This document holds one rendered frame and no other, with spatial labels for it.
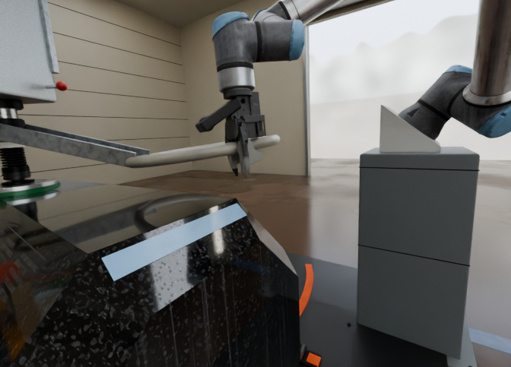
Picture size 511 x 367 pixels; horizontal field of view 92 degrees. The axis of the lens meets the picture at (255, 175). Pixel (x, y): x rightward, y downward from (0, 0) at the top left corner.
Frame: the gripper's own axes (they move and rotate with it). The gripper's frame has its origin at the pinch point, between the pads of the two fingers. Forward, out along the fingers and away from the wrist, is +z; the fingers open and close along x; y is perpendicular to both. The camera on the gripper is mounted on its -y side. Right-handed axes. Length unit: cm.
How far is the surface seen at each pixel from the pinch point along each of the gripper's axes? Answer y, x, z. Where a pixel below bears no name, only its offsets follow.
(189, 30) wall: 216, 637, -313
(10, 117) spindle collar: -53, 53, -23
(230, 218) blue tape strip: -7.4, -8.2, 8.5
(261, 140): 7.8, -0.3, -7.3
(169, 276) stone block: -22.9, -18.5, 11.4
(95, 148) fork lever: -30.8, 34.7, -10.0
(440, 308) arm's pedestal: 78, -13, 68
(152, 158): -18.8, 8.2, -5.9
